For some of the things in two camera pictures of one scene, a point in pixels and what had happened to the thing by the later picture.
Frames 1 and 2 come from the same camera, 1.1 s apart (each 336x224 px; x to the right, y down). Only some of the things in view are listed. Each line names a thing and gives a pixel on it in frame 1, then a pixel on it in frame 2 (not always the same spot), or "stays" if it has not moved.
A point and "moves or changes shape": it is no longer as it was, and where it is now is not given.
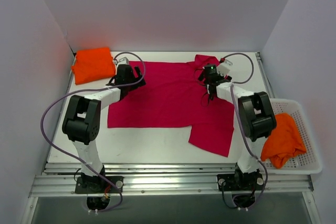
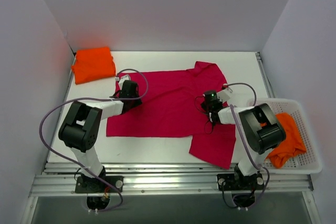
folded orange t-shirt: x=93 y=65 stays
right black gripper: x=210 y=87 -> x=206 y=106
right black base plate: x=240 y=182 stays
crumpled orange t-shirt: x=284 y=142 stays
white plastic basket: x=309 y=162 stays
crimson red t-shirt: x=173 y=97 moves or changes shape
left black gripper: x=134 y=77 -> x=134 y=100
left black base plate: x=98 y=184 stays
